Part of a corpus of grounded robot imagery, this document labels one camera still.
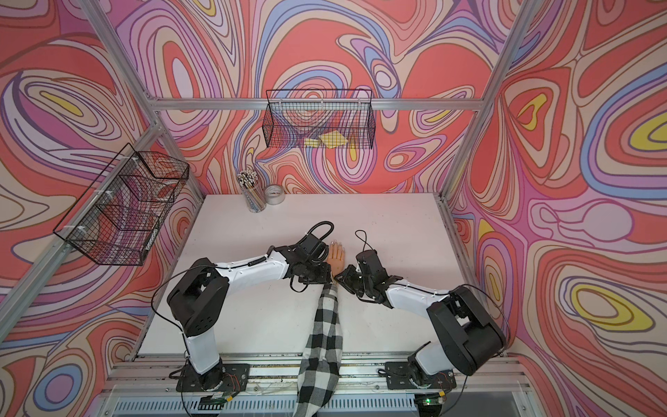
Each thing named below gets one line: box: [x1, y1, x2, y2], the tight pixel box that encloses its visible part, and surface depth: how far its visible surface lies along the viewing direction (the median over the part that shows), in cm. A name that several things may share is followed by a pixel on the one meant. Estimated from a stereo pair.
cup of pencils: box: [237, 169, 268, 213], surface depth 108 cm
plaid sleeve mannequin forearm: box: [292, 282, 344, 417], surface depth 75 cm
